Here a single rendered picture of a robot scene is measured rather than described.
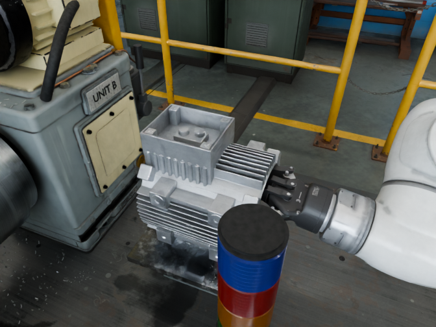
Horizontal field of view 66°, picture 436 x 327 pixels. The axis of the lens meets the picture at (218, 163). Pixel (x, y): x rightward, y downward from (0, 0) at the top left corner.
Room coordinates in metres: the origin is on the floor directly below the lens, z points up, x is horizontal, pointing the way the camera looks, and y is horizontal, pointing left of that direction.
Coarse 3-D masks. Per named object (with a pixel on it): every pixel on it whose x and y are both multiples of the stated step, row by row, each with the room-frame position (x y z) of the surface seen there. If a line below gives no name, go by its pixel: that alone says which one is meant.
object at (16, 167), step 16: (0, 144) 0.44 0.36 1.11; (0, 160) 0.41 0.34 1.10; (16, 160) 0.44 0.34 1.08; (0, 176) 0.39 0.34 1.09; (16, 176) 0.42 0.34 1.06; (0, 192) 0.38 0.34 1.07; (16, 192) 0.40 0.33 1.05; (32, 192) 0.43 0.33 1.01; (0, 208) 0.36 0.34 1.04; (16, 208) 0.38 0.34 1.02; (0, 224) 0.35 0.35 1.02; (16, 224) 0.38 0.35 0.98; (0, 240) 0.35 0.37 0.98
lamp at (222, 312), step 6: (222, 306) 0.17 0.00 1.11; (222, 312) 0.17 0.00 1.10; (228, 312) 0.16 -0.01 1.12; (270, 312) 0.16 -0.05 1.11; (222, 318) 0.17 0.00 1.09; (228, 318) 0.16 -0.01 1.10; (234, 318) 0.16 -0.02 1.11; (240, 318) 0.15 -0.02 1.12; (246, 318) 0.15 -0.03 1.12; (252, 318) 0.15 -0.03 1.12; (258, 318) 0.15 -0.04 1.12; (264, 318) 0.16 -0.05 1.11; (270, 318) 0.17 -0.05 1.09; (222, 324) 0.17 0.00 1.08; (228, 324) 0.16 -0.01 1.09; (234, 324) 0.16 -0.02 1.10; (240, 324) 0.15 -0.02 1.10; (246, 324) 0.15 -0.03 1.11; (252, 324) 0.15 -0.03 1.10; (258, 324) 0.15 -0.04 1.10; (264, 324) 0.16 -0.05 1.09
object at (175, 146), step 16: (176, 112) 0.50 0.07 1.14; (192, 112) 0.50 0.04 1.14; (208, 112) 0.49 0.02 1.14; (144, 128) 0.44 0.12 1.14; (160, 128) 0.47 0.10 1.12; (176, 128) 0.49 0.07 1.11; (192, 128) 0.47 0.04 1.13; (208, 128) 0.49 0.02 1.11; (224, 128) 0.44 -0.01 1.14; (144, 144) 0.43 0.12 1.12; (160, 144) 0.41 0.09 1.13; (176, 144) 0.40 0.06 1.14; (192, 144) 0.43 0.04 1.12; (224, 144) 0.43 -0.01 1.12; (160, 160) 0.41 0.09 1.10; (176, 160) 0.40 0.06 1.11; (192, 160) 0.39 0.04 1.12; (208, 160) 0.38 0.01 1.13; (176, 176) 0.40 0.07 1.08; (192, 176) 0.39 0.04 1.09; (208, 176) 0.38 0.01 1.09
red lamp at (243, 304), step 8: (224, 288) 0.16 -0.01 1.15; (232, 288) 0.16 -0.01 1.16; (272, 288) 0.16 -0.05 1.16; (224, 296) 0.16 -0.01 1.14; (232, 296) 0.16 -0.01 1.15; (240, 296) 0.15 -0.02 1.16; (248, 296) 0.15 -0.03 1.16; (256, 296) 0.15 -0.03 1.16; (264, 296) 0.16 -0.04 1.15; (272, 296) 0.16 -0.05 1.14; (224, 304) 0.16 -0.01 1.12; (232, 304) 0.16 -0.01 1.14; (240, 304) 0.15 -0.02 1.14; (248, 304) 0.15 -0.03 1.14; (256, 304) 0.15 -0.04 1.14; (264, 304) 0.16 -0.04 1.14; (272, 304) 0.16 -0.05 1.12; (232, 312) 0.16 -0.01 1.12; (240, 312) 0.15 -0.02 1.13; (248, 312) 0.15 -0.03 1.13; (256, 312) 0.15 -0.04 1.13; (264, 312) 0.16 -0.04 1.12
